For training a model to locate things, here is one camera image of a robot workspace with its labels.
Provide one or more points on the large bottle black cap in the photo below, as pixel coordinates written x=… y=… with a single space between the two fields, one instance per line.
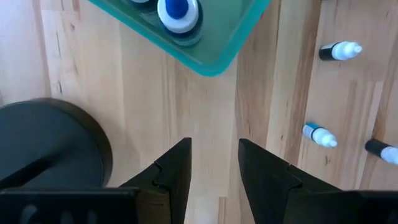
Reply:
x=140 y=1

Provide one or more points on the white globe lamp black base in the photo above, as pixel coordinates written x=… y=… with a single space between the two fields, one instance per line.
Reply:
x=46 y=140

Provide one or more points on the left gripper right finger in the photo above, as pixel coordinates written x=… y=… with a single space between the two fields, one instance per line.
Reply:
x=267 y=180

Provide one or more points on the small food coloring bottle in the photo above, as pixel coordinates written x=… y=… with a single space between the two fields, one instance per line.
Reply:
x=320 y=135
x=340 y=50
x=382 y=151

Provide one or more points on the green translucent plastic tray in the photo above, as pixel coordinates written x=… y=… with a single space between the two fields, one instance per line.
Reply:
x=217 y=46

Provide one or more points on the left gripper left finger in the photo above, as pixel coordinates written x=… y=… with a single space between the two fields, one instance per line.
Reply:
x=174 y=180

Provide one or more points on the large bottle blue cap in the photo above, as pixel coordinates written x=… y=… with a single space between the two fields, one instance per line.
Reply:
x=177 y=21

